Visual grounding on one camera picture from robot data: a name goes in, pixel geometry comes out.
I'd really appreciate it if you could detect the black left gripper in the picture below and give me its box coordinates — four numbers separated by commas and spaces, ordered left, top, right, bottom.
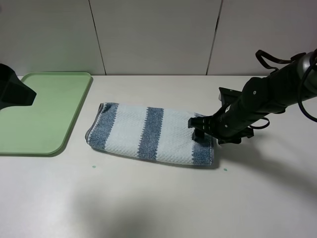
0, 63, 37, 110

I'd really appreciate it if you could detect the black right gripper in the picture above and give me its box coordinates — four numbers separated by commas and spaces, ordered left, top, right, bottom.
188, 104, 255, 144

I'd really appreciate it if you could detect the blue white striped towel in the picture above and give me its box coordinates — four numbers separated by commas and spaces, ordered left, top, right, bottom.
85, 103, 214, 166

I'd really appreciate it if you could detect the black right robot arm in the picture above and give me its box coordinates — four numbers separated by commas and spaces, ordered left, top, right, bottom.
188, 50, 317, 144

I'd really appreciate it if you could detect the green plastic tray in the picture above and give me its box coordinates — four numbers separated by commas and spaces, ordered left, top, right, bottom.
0, 72, 93, 156

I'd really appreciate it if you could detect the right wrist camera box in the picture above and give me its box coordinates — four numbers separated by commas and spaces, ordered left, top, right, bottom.
219, 87, 242, 106

